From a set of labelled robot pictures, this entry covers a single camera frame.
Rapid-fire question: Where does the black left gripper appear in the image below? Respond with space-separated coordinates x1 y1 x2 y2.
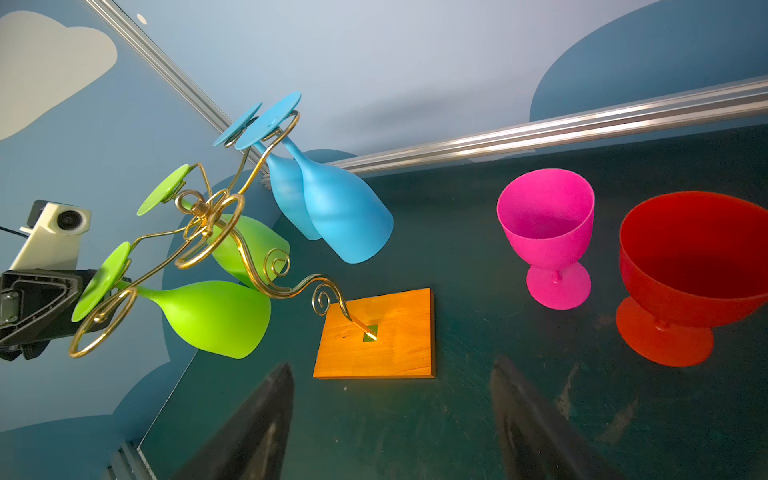
1 269 96 361

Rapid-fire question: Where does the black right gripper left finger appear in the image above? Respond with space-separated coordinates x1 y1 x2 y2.
174 363 294 479

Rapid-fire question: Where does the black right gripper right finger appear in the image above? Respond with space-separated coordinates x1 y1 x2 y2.
490 357 623 479

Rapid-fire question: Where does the green wine glass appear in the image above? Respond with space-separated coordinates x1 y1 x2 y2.
137 163 290 289
69 242 271 359

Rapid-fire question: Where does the pink wine glass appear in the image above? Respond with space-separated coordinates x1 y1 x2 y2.
496 168 596 310

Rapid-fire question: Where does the red wine glass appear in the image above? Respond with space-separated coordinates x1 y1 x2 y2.
616 191 767 367

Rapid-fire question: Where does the orange wooden rack base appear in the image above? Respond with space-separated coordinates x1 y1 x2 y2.
313 288 436 380

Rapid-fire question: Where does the right blue wine glass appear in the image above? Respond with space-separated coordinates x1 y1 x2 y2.
229 92 394 264

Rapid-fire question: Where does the blue wine glass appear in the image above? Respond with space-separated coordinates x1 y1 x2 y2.
229 92 394 264
212 102 322 241

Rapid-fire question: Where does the left blue wine glass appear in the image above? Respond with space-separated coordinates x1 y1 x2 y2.
212 102 322 241

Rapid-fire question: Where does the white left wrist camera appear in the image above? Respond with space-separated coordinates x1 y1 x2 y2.
9 199 91 271

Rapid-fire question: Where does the gold wire glass rack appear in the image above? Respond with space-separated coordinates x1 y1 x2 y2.
68 110 379 360

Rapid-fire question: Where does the left aluminium corner post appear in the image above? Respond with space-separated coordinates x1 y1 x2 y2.
83 0 268 175

